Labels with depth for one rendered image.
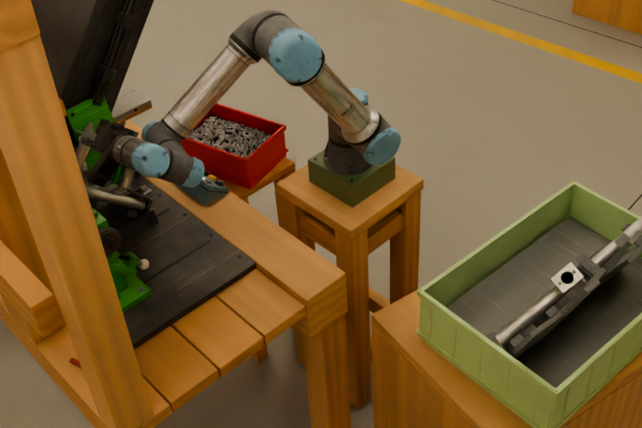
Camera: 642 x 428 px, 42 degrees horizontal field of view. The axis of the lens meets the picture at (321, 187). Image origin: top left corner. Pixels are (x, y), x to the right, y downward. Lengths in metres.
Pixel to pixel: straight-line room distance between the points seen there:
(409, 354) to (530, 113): 2.44
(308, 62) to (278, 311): 0.63
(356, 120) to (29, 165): 1.00
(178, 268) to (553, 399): 1.00
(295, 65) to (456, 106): 2.50
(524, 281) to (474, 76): 2.51
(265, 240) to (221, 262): 0.14
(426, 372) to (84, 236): 0.95
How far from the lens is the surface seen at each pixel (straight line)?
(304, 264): 2.22
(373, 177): 2.46
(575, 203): 2.45
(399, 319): 2.22
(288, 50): 1.95
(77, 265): 1.60
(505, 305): 2.20
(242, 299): 2.18
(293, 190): 2.53
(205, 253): 2.29
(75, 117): 2.28
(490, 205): 3.79
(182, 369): 2.06
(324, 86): 2.07
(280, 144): 2.70
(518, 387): 1.99
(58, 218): 1.52
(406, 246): 2.67
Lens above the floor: 2.45
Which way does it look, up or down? 39 degrees down
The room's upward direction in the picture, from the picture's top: 4 degrees counter-clockwise
